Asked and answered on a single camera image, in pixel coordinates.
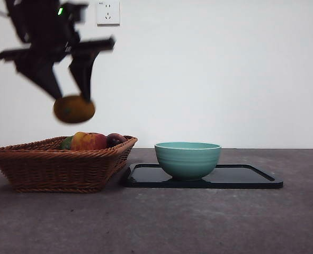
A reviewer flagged brown kiwi fruit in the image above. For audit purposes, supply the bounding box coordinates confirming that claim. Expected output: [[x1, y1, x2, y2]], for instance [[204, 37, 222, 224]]
[[52, 95, 96, 124]]

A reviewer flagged teal ceramic bowl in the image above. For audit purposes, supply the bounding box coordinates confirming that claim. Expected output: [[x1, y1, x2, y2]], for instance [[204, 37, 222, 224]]
[[155, 141, 222, 182]]

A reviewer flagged red yellow apple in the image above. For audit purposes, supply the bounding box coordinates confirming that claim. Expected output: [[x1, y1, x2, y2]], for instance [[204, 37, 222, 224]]
[[70, 131, 108, 151]]

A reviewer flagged green fruit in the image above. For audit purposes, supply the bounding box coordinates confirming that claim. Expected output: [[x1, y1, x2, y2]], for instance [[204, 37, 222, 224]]
[[60, 135, 74, 150]]

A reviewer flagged dark red plum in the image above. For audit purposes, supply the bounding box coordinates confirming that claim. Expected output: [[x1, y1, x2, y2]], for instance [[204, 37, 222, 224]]
[[105, 133, 127, 149]]

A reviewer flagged brown wicker basket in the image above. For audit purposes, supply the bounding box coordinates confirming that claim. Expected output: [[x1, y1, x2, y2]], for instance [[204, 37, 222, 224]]
[[0, 135, 138, 194]]

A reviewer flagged black rectangular tray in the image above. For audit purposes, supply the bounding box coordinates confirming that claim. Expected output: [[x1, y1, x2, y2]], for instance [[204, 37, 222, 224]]
[[123, 163, 284, 189]]

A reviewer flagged white wall socket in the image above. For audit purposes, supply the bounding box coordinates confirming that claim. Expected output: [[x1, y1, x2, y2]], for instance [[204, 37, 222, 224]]
[[97, 1, 121, 26]]

